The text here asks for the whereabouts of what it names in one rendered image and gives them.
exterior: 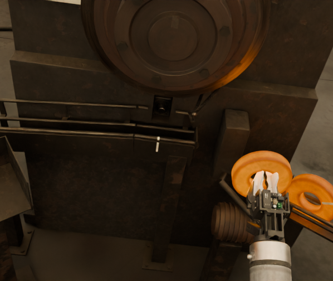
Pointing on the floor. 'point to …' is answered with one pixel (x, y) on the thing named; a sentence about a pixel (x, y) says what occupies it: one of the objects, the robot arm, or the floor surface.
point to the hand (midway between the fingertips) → (263, 171)
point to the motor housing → (225, 241)
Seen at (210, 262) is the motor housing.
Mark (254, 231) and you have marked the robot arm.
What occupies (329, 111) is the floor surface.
